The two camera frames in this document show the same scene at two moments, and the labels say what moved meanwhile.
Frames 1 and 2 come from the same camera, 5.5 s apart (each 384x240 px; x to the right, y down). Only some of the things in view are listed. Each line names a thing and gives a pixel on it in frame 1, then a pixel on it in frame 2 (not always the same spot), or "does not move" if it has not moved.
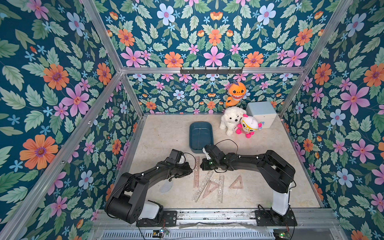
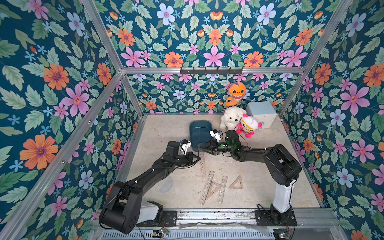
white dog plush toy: [231, 117] does not move
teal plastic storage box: [201, 134] does not move
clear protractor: [166, 186] does not move
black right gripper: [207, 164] → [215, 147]
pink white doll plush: [248, 125] does not move
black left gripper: [187, 170] → [188, 160]
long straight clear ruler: [196, 173] → [202, 165]
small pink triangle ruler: [232, 186] does not move
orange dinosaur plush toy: [237, 91] does not move
